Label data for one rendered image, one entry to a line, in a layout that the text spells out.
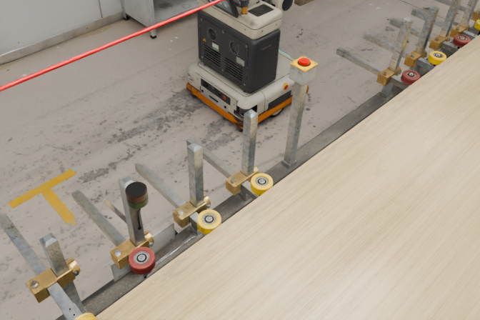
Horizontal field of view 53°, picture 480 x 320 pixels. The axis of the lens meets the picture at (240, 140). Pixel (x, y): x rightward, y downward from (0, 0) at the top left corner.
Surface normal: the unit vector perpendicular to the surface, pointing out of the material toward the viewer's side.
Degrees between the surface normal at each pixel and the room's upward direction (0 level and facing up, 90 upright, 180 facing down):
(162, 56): 0
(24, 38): 90
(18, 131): 0
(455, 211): 0
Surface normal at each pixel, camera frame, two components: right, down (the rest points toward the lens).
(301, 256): 0.04, -0.73
